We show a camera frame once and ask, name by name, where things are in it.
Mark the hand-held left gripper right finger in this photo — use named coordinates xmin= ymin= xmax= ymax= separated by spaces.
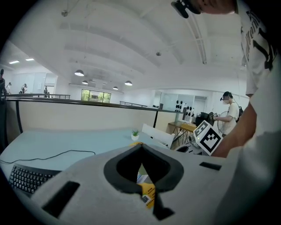
xmin=142 ymin=144 xmax=230 ymax=225

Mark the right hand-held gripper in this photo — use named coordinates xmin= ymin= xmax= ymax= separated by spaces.
xmin=175 ymin=120 xmax=223 ymax=157

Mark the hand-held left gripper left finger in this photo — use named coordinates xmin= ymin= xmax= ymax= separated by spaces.
xmin=30 ymin=144 xmax=159 ymax=225

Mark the yellow printed mouse pad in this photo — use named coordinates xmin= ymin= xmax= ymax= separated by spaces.
xmin=128 ymin=142 xmax=157 ymax=209

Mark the person's right forearm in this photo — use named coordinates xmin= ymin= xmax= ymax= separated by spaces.
xmin=212 ymin=102 xmax=258 ymax=158

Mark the wooden side table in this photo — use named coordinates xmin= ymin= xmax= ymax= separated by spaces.
xmin=168 ymin=121 xmax=197 ymax=145

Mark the person's white printed t-shirt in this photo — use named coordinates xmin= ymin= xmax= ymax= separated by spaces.
xmin=214 ymin=0 xmax=281 ymax=225

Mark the black keyboard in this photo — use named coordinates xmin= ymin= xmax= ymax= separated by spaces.
xmin=8 ymin=163 xmax=62 ymax=197

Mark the small potted plant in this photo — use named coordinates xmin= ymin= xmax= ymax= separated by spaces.
xmin=130 ymin=129 xmax=141 ymax=142

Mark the black metal railing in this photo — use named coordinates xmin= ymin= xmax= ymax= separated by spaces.
xmin=119 ymin=101 xmax=149 ymax=108
xmin=5 ymin=93 xmax=71 ymax=100

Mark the large window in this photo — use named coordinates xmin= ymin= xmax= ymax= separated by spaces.
xmin=81 ymin=89 xmax=112 ymax=103

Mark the black keyboard cable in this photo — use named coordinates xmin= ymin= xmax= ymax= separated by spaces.
xmin=0 ymin=149 xmax=96 ymax=164

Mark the beige partition with black rail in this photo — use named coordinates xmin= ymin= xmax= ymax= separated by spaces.
xmin=5 ymin=98 xmax=185 ymax=134

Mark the black head-mounted camera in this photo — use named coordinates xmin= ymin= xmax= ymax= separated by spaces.
xmin=171 ymin=0 xmax=191 ymax=19

